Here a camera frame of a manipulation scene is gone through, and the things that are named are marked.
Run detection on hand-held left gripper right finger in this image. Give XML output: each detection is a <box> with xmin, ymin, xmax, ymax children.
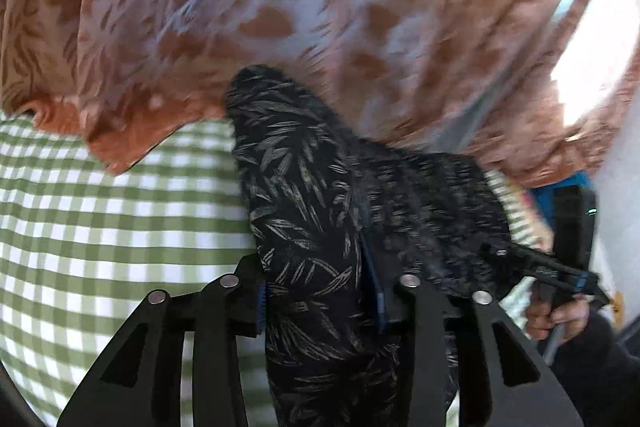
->
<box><xmin>360</xmin><ymin>238</ymin><xmax>586</xmax><ymax>427</ymax></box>

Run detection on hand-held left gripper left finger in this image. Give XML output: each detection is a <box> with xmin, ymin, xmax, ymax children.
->
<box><xmin>57</xmin><ymin>254</ymin><xmax>267</xmax><ymax>427</ymax></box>

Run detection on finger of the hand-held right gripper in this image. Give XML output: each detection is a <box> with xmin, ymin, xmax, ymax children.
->
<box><xmin>479</xmin><ymin>242</ymin><xmax>541</xmax><ymax>279</ymax></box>

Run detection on black leaf-print pants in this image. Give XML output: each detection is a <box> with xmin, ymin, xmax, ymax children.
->
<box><xmin>222</xmin><ymin>64</ymin><xmax>516</xmax><ymax>427</ymax></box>

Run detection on person's right forearm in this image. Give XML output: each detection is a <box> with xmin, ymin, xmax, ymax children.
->
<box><xmin>547</xmin><ymin>304</ymin><xmax>640</xmax><ymax>427</ymax></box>

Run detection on person's right hand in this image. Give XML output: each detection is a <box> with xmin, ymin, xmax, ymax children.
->
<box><xmin>524</xmin><ymin>293</ymin><xmax>592</xmax><ymax>342</ymax></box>

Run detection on blue plastic crate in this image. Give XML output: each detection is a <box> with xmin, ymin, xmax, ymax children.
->
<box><xmin>529</xmin><ymin>171</ymin><xmax>598</xmax><ymax>220</ymax></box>

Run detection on green checked bedsheet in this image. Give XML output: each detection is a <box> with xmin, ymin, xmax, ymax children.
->
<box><xmin>0</xmin><ymin>114</ymin><xmax>281</xmax><ymax>427</ymax></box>

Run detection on orange patterned blanket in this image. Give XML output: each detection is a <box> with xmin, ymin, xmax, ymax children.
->
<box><xmin>0</xmin><ymin>0</ymin><xmax>640</xmax><ymax>190</ymax></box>

